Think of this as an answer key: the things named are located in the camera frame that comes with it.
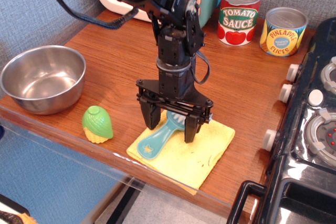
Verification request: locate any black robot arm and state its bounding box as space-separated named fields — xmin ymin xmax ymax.
xmin=119 ymin=0 xmax=213 ymax=143

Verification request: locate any black toy stove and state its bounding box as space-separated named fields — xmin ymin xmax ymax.
xmin=226 ymin=17 xmax=336 ymax=224

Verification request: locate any white round stove button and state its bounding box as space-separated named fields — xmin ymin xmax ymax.
xmin=308 ymin=89 xmax=323 ymax=106

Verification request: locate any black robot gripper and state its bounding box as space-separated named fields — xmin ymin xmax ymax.
xmin=136 ymin=57 xmax=214 ymax=143

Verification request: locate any teal dish brush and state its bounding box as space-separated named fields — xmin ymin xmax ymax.
xmin=137 ymin=111 xmax=186 ymax=160

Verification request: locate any pineapple slices can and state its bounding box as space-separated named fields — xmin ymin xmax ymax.
xmin=259 ymin=7 xmax=308 ymax=57

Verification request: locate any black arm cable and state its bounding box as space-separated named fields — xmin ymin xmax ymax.
xmin=43 ymin=0 xmax=139 ymax=30

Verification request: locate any green yellow toy corn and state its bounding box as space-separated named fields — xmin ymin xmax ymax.
xmin=82 ymin=105 xmax=113 ymax=144

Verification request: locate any black oven door handle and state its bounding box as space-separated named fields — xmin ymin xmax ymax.
xmin=227 ymin=180 xmax=266 ymax=224

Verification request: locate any orange fuzzy object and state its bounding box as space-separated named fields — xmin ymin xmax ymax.
xmin=17 ymin=213 xmax=37 ymax=224

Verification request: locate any yellow cloth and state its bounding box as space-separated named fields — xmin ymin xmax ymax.
xmin=127 ymin=110 xmax=235 ymax=195

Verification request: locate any stainless steel bowl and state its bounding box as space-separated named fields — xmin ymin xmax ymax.
xmin=1 ymin=45 xmax=86 ymax=115

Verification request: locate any tomato sauce can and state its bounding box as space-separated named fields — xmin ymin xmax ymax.
xmin=217 ymin=0 xmax=261 ymax=46

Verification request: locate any white stove knob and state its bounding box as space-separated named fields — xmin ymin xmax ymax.
xmin=286 ymin=64 xmax=300 ymax=82
xmin=262 ymin=129 xmax=277 ymax=152
xmin=278 ymin=84 xmax=292 ymax=103

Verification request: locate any grey stove burner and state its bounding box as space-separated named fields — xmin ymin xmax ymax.
xmin=320 ymin=56 xmax=336 ymax=94
xmin=305 ymin=108 xmax=335 ymax=167

